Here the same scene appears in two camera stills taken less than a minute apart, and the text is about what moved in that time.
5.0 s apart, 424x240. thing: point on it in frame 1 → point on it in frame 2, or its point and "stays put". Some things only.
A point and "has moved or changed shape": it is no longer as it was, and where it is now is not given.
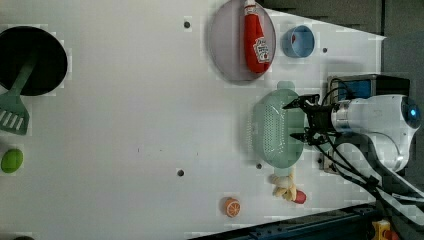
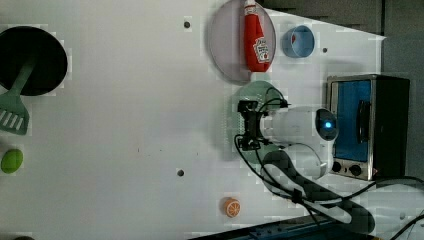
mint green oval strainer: (274, 127) has moved or changed shape
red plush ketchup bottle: (256, 49) stays put
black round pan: (20, 44) stays put
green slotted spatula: (14, 116) stays put
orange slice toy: (232, 207) stays put
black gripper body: (319, 120) → (251, 140)
